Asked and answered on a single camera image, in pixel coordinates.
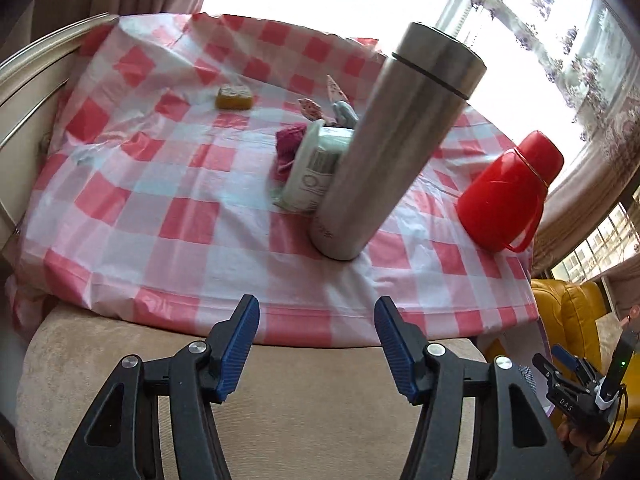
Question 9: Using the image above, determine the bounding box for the yellow sponge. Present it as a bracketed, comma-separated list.
[215, 85, 253, 110]

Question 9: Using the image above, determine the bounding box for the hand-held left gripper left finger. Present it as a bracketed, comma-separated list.
[54, 294, 261, 480]

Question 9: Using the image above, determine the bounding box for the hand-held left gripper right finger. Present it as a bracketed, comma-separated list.
[374, 296, 576, 480]

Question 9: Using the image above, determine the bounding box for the magenta knit sock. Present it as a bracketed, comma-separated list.
[274, 122, 308, 181]

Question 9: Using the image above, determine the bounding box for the red plastic thermos jug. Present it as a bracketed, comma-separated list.
[456, 130, 565, 253]

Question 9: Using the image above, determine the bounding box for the person's right hand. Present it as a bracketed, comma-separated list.
[557, 420, 608, 453]

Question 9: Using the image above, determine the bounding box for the pink checked plastic tablecloth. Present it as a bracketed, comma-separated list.
[5, 12, 541, 348]

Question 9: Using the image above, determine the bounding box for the floral sheer curtain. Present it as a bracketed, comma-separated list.
[390, 0, 640, 241]

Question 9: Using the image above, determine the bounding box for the cream wooden cabinet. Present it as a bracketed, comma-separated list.
[0, 12, 118, 251]

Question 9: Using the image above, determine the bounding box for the stainless steel thermos bottle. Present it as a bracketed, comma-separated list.
[308, 21, 487, 262]

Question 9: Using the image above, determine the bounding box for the grey checked cloth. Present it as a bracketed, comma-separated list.
[332, 101, 359, 128]

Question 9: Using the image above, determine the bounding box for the beige plush cushion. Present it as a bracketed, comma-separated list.
[17, 302, 556, 480]

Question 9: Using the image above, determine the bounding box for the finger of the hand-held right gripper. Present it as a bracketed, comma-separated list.
[551, 344, 601, 383]
[532, 353, 593, 401]

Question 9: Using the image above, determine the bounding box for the window frame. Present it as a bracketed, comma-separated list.
[550, 200, 640, 286]

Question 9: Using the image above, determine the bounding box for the yellow leather sofa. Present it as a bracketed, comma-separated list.
[530, 280, 632, 453]

